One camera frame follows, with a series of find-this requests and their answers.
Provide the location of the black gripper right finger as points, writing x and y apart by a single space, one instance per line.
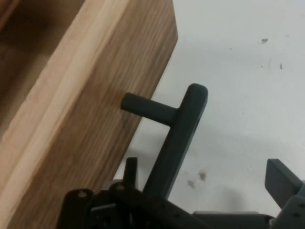
289 190

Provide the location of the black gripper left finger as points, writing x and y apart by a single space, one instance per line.
112 210

